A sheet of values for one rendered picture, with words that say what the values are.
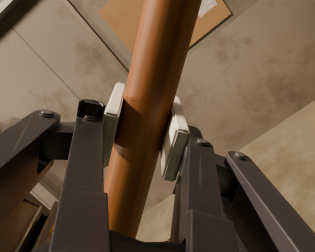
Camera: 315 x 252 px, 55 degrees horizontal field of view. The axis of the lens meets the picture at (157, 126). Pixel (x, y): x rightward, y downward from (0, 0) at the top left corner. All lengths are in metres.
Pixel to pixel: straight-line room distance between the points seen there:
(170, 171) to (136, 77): 0.05
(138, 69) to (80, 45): 3.29
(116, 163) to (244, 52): 3.32
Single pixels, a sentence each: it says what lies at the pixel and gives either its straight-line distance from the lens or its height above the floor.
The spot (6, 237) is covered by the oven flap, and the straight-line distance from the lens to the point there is 1.91.
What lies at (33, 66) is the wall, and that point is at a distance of 3.66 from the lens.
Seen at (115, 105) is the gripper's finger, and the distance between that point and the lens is 0.16.
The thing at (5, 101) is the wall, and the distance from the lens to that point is 3.91.
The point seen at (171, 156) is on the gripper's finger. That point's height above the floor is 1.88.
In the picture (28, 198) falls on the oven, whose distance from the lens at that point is 2.17.
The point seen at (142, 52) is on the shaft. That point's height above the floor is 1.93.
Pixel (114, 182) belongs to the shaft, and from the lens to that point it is 0.19.
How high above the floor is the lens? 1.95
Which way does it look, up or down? 17 degrees down
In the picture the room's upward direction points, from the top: 41 degrees counter-clockwise
